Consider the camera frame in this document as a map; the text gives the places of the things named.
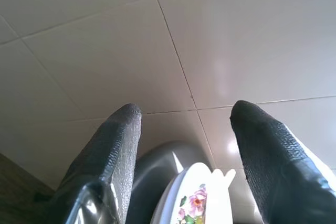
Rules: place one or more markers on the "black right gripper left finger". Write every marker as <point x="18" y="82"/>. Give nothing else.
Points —
<point x="110" y="161"/>

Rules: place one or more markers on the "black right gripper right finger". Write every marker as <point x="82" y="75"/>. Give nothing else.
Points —
<point x="273" y="161"/>

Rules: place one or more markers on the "white floral plate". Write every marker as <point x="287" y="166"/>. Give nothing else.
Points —
<point x="199" y="179"/>

